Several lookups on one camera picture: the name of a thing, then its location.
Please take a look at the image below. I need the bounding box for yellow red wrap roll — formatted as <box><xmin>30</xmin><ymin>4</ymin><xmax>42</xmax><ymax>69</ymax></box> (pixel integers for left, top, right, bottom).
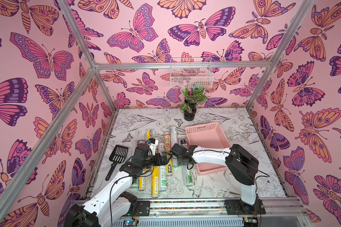
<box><xmin>164</xmin><ymin>133</ymin><xmax>173</xmax><ymax>176</ymax></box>

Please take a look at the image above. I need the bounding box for white green 300 wrap roll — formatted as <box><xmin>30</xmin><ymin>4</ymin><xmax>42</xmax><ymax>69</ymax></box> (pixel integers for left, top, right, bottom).
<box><xmin>179</xmin><ymin>138</ymin><xmax>194</xmax><ymax>187</ymax></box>

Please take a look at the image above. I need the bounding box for long yellow wrap roll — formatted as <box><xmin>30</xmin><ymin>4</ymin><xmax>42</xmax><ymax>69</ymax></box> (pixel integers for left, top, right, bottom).
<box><xmin>146</xmin><ymin>129</ymin><xmax>152</xmax><ymax>141</ymax></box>

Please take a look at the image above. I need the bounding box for clear white wrap roll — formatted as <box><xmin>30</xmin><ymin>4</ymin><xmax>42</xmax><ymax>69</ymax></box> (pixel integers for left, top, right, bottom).
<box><xmin>170</xmin><ymin>126</ymin><xmax>179</xmax><ymax>168</ymax></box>

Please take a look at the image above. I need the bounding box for pink perforated plastic basket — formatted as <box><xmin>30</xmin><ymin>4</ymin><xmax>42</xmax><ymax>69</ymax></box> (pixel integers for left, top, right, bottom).
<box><xmin>185</xmin><ymin>122</ymin><xmax>230</xmax><ymax>175</ymax></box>

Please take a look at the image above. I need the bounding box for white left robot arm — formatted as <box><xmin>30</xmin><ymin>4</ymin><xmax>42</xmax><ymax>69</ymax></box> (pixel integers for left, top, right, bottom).
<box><xmin>64</xmin><ymin>143</ymin><xmax>171</xmax><ymax>227</ymax></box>

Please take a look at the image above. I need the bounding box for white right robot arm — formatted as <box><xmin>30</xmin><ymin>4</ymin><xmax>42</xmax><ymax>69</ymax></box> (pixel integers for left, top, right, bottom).
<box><xmin>170</xmin><ymin>144</ymin><xmax>265</xmax><ymax>215</ymax></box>

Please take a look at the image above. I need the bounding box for yellow wrap roll front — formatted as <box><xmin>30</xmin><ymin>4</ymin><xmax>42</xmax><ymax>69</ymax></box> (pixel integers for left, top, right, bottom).
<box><xmin>152</xmin><ymin>166</ymin><xmax>160</xmax><ymax>198</ymax></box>

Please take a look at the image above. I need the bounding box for yellow wrap roll left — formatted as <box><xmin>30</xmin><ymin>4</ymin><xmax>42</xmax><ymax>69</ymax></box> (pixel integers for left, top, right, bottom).
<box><xmin>138</xmin><ymin>169</ymin><xmax>146</xmax><ymax>191</ymax></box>

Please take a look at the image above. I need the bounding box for black slotted scoop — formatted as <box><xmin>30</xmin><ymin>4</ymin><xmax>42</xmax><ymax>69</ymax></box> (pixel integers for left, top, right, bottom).
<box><xmin>105</xmin><ymin>145</ymin><xmax>129</xmax><ymax>181</ymax></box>

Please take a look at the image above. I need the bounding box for white green roll far left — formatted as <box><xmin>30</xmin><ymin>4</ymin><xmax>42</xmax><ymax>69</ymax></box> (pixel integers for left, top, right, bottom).
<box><xmin>130</xmin><ymin>182</ymin><xmax>139</xmax><ymax>189</ymax></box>

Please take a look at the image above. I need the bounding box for potted green plant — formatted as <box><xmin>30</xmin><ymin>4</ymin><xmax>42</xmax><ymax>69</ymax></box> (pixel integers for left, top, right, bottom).
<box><xmin>181</xmin><ymin>87</ymin><xmax>208</xmax><ymax>121</ymax></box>

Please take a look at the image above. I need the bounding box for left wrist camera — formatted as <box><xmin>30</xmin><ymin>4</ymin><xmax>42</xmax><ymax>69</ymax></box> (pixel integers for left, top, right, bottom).
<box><xmin>147</xmin><ymin>138</ymin><xmax>159</xmax><ymax>156</ymax></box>

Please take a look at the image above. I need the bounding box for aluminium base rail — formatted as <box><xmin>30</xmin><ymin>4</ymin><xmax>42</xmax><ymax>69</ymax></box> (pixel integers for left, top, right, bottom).
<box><xmin>65</xmin><ymin>197</ymin><xmax>310</xmax><ymax>227</ymax></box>

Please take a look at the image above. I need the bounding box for white wire wall basket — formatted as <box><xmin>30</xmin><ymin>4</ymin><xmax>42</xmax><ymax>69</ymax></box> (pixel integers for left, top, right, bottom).
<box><xmin>169</xmin><ymin>61</ymin><xmax>214</xmax><ymax>89</ymax></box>

